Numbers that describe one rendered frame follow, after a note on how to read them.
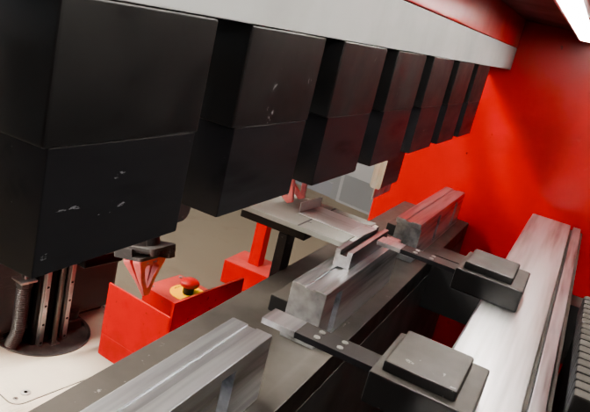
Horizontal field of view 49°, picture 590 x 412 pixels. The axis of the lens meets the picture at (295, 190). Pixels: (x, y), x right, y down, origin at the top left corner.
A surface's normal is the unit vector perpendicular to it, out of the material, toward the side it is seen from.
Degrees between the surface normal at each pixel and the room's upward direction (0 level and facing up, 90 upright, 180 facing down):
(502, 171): 90
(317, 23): 90
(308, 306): 90
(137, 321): 90
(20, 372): 0
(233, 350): 0
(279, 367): 0
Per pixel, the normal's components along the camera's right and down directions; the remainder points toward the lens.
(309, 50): 0.87, 0.32
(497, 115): -0.43, 0.14
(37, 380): 0.22, -0.94
